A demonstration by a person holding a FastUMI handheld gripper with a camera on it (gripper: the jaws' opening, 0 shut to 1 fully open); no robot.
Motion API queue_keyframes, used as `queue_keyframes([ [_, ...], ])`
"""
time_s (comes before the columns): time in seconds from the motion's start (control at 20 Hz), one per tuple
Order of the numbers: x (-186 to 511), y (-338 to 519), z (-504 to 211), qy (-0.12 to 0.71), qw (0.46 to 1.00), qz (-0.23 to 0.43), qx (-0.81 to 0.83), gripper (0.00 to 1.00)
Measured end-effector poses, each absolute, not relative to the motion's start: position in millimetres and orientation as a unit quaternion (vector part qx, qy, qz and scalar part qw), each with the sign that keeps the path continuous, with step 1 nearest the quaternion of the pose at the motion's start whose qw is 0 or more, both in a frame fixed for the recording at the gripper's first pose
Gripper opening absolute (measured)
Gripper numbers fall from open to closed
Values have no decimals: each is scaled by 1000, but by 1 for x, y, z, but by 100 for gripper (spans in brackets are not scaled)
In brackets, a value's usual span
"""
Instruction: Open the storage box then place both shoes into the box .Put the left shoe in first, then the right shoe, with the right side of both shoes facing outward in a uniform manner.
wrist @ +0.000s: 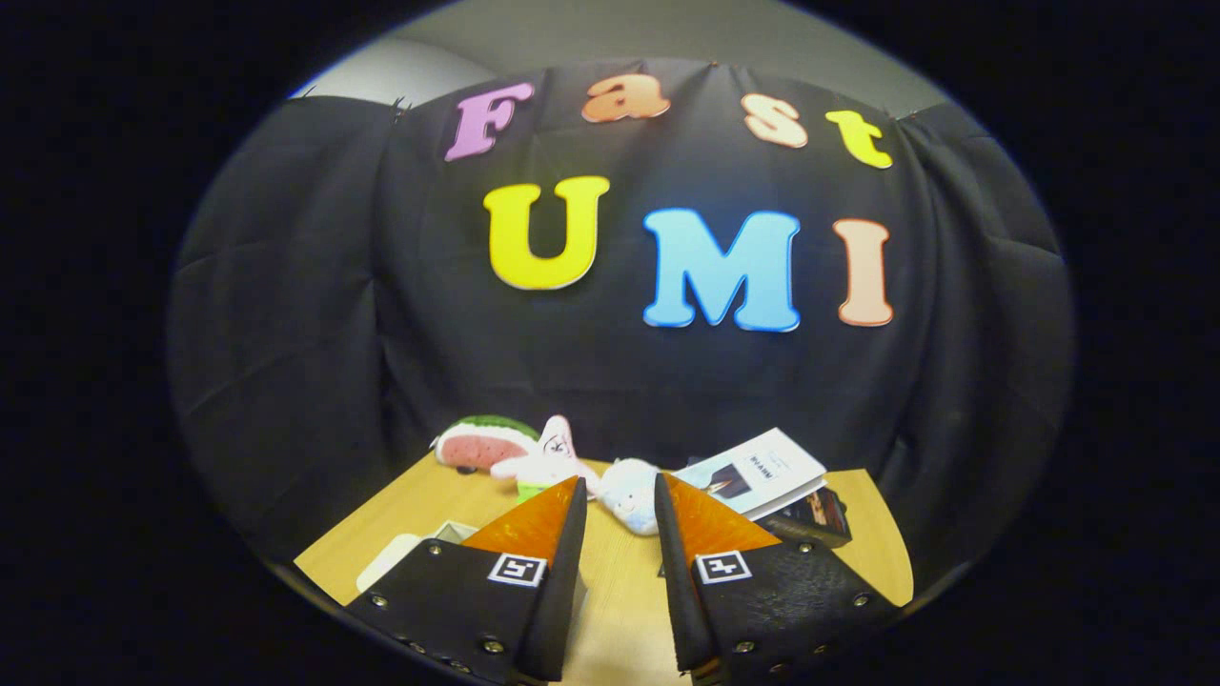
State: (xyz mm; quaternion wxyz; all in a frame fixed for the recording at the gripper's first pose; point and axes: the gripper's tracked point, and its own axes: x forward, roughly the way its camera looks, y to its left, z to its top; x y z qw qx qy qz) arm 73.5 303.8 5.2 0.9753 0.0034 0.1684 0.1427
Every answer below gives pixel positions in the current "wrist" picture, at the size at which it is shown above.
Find black hardcover book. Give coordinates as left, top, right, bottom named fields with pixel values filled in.
left=758, top=488, right=852, bottom=550

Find white book with rocket cover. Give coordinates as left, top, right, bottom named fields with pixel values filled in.
left=672, top=427, right=828, bottom=522

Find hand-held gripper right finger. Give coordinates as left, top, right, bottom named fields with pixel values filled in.
left=653, top=473, right=903, bottom=685

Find watermelon slice plush toy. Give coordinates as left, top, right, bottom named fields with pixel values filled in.
left=431, top=414, right=541, bottom=474

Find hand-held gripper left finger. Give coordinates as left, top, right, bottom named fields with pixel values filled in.
left=345, top=475, right=589, bottom=685

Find grey fabric storage box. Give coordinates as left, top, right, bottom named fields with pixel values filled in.
left=356, top=519, right=479, bottom=594

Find white fluffy plush toy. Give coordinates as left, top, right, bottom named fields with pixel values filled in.
left=598, top=457, right=661, bottom=536

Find pink starfish plush toy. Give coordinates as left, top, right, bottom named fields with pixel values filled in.
left=491, top=414, right=601, bottom=503

